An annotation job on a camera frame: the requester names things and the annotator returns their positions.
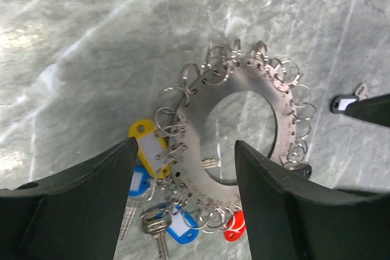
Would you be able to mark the black key tag with key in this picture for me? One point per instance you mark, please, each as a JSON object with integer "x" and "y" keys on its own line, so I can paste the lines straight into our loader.
{"x": 341, "y": 102}

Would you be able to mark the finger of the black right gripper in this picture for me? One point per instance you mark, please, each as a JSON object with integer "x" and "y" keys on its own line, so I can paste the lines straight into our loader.
{"x": 375, "y": 110}

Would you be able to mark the blue key tag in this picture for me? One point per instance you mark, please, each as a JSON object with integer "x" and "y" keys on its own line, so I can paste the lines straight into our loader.
{"x": 140, "y": 182}
{"x": 183, "y": 228}

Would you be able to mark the round metal key organizer disc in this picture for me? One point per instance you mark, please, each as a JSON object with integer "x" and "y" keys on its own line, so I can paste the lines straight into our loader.
{"x": 228, "y": 97}

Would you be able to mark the black key tag on disc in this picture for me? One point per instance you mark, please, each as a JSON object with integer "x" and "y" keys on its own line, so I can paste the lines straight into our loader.
{"x": 305, "y": 171}

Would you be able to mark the yellow key tag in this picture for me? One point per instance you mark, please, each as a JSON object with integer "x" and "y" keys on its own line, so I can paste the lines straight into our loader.
{"x": 150, "y": 146}

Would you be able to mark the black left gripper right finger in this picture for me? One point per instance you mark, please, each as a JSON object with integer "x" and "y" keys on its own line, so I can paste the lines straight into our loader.
{"x": 290, "y": 217}

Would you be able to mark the red key tag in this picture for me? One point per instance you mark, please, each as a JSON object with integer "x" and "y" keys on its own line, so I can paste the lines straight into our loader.
{"x": 236, "y": 227}

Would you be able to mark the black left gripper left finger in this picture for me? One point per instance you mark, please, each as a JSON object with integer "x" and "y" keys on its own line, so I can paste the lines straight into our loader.
{"x": 73, "y": 214}

